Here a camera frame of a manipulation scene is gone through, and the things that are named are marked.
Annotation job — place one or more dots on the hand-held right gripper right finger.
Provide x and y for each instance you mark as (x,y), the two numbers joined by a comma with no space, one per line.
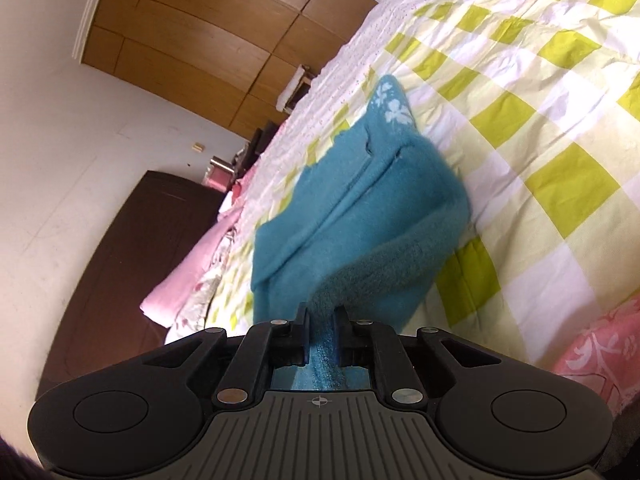
(342,340)

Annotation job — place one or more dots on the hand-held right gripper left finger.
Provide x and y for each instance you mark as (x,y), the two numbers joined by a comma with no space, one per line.
(304,335)

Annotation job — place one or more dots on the teal knitted sweater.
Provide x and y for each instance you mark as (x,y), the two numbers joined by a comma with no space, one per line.
(360,210)

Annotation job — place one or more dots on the floral printed pillowcase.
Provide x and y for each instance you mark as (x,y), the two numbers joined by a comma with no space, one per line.
(212,265)

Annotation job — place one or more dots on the pink pillow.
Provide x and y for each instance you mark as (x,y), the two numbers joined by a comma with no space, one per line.
(185,275)

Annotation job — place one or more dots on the pink storage box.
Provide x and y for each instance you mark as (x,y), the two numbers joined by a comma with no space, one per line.
(219,180)

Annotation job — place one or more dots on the dark wooden headboard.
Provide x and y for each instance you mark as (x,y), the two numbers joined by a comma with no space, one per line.
(125,260)

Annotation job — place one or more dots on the dark nightstand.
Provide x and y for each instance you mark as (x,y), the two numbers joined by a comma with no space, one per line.
(260,145)

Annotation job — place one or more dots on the cushioned stool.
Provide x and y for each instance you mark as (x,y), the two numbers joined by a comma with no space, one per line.
(295,87)

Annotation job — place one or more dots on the pink floral blanket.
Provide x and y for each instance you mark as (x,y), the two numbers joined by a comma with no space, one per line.
(605,350)

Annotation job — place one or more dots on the yellow checkered bed quilt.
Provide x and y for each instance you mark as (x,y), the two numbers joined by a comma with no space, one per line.
(550,110)

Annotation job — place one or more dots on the wooden wardrobe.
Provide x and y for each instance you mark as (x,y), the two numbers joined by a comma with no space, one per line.
(200,35)

